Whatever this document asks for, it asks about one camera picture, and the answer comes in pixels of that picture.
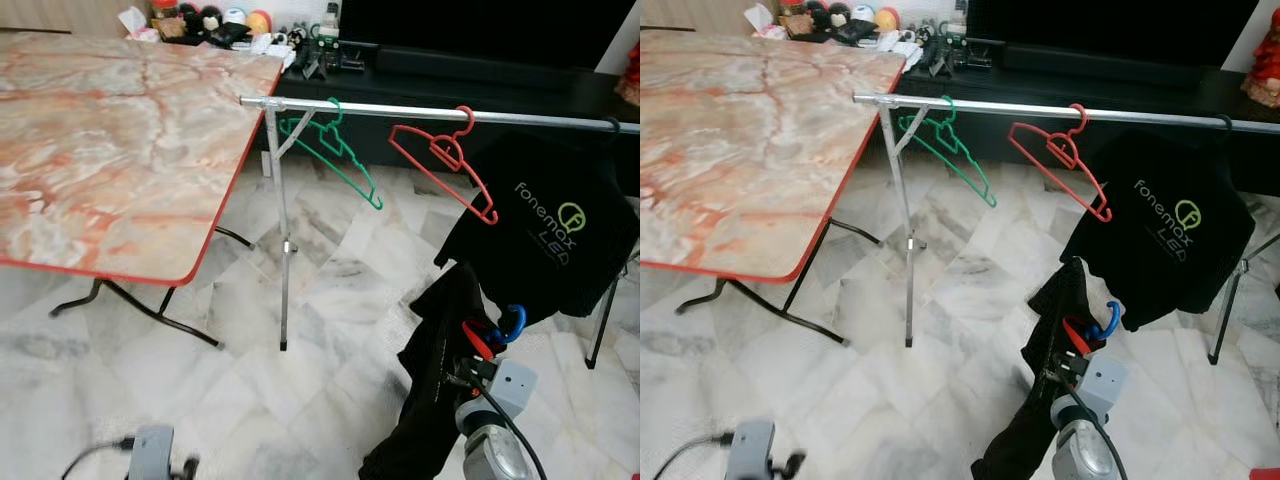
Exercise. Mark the black garment with red trim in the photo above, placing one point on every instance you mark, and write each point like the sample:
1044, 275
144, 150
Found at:
1040, 400
430, 400

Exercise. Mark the blue plastic hanger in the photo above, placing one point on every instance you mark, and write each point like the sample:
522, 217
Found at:
1113, 318
517, 322

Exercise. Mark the red plastic hanger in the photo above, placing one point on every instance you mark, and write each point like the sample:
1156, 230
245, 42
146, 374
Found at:
1104, 212
490, 214

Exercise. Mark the green plastic hanger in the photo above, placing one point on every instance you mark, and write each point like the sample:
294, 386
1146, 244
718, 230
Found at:
376, 199
990, 198

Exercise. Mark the black clothes hanger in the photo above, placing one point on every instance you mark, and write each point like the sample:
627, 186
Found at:
1226, 117
612, 119

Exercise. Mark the black printed t-shirt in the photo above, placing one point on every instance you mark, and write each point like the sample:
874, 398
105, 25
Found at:
540, 230
1160, 230

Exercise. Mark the red plastic stool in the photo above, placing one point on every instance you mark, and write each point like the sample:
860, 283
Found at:
1268, 474

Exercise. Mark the silver clothes rack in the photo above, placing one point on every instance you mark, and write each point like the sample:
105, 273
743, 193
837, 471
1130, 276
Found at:
400, 112
1000, 108

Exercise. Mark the black TV cabinet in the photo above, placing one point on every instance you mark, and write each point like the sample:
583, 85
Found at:
560, 92
1180, 90

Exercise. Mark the black soundbar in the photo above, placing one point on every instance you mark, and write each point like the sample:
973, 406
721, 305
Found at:
470, 72
1090, 68

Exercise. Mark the marble pattern folding table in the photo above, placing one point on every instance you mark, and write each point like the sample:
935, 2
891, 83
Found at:
740, 150
110, 150

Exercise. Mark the red figurine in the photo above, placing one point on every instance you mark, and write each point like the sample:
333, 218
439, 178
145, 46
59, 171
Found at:
632, 80
1262, 60

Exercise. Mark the black television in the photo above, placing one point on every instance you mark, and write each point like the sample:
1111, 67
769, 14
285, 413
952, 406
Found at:
480, 25
1100, 25

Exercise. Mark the white paper stack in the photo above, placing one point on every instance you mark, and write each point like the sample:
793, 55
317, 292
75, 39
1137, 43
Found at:
272, 44
900, 42

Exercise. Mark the orange toy figure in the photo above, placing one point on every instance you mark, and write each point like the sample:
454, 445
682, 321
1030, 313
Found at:
259, 21
886, 18

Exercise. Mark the white toy figure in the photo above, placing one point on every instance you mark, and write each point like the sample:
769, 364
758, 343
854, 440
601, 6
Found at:
862, 13
234, 16

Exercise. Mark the black toy figure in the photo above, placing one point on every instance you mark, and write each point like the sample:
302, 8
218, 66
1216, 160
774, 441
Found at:
838, 15
210, 18

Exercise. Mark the red-lidded jar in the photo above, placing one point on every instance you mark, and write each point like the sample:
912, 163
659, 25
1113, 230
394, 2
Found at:
795, 12
167, 15

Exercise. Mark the white tissue pack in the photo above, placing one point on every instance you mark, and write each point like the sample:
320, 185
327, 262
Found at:
133, 22
760, 18

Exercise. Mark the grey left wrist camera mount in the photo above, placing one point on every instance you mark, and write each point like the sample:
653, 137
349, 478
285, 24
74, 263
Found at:
750, 450
152, 455

